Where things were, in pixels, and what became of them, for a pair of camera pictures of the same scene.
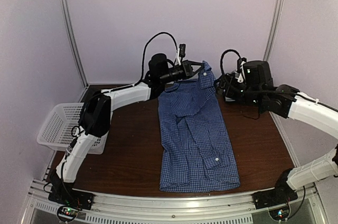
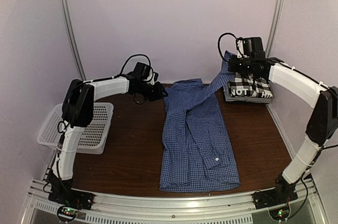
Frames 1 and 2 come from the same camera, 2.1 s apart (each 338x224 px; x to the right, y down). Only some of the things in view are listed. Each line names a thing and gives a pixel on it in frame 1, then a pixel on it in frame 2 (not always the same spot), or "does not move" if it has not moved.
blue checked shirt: x=198 y=151 does not move
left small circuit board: x=66 y=214 does not move
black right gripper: x=229 y=92 → x=233 y=67
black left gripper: x=187 y=67 → x=158 y=94
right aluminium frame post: x=279 y=13 does not move
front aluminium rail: x=307 y=208 does not move
